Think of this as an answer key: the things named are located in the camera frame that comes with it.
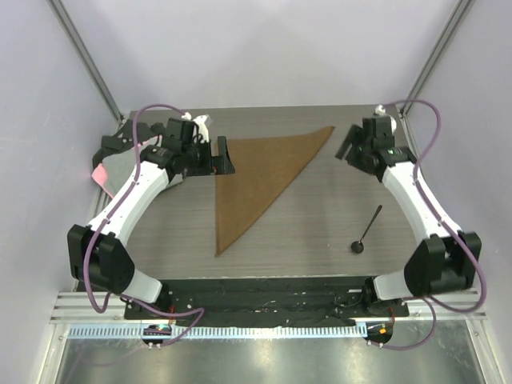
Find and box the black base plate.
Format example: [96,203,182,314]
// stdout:
[119,278,411,325]

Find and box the black cloth pile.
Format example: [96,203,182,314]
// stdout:
[92,119,165,169]

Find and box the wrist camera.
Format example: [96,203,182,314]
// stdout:
[374,105,397,134]
[182,112,212,143]

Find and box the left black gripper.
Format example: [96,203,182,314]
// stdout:
[182,137,234,177]

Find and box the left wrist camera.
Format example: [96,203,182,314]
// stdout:
[182,112,212,143]

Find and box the pink cloth napkin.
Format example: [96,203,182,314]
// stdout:
[91,138,161,189]

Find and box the black spoon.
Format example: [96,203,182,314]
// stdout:
[350,205,383,254]

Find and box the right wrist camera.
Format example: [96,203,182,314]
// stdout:
[374,105,397,134]

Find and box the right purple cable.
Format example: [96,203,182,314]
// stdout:
[378,99,487,351]

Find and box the brown cloth napkin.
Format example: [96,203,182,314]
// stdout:
[215,126,334,257]

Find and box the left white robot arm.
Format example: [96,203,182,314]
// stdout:
[67,115,235,319]

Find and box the white slotted cable duct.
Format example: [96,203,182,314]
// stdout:
[68,322,367,340]

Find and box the grey cloth napkin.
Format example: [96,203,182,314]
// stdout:
[100,154,185,197]

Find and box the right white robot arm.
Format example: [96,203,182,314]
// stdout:
[336,115,482,316]

